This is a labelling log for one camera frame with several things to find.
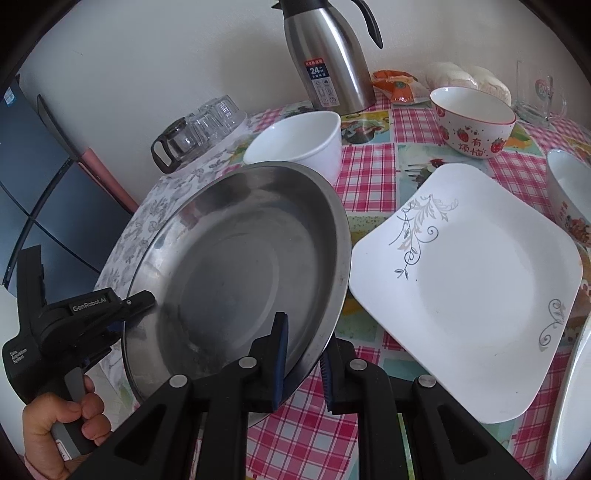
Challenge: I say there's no red rimmed patterned bowl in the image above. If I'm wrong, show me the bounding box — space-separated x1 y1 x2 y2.
546 149 591 248

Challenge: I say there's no clear glass mug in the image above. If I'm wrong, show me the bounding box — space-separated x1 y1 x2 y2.
514 60 568 128

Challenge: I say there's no bag of white buns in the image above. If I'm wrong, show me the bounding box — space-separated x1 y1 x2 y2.
425 62 512 106

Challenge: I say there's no stainless steel thermos jug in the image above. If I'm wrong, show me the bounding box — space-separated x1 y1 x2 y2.
273 0 376 115

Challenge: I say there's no round stainless steel plate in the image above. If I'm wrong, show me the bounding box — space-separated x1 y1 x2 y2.
122 162 352 401

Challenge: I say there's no pink floral round plate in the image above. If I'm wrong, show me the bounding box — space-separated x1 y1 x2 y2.
544 318 590 479

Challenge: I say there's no person's left hand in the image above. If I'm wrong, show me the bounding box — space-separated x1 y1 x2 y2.
21 374 113 480

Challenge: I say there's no strawberry pattern ceramic bowl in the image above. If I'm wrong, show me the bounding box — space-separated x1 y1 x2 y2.
430 86 517 159

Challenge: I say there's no glass teapot black handle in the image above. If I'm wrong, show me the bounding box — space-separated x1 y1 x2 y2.
150 117 204 174

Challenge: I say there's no square white floral plate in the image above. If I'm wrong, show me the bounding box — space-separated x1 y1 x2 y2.
349 163 583 424

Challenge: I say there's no plain white bowl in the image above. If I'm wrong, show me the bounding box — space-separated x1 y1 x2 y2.
243 111 342 185

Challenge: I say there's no dark blue refrigerator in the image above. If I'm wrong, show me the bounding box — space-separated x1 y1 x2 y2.
1 83 131 302

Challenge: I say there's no orange snack packet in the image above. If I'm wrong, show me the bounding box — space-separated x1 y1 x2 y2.
372 70 420 105

